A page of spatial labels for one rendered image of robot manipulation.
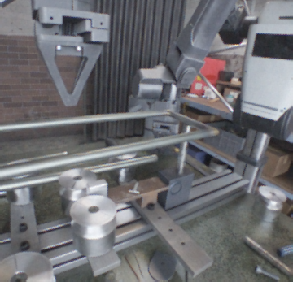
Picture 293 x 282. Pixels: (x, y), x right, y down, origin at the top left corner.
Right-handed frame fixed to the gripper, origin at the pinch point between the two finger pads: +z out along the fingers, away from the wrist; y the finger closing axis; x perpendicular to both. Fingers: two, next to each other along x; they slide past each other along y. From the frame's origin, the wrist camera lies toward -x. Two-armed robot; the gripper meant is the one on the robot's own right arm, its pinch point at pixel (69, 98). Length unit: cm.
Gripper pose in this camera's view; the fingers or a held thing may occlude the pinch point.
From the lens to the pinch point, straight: 26.3
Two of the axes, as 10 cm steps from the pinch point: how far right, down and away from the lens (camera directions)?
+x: 8.6, -1.2, 4.9
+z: -0.7, 9.3, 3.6
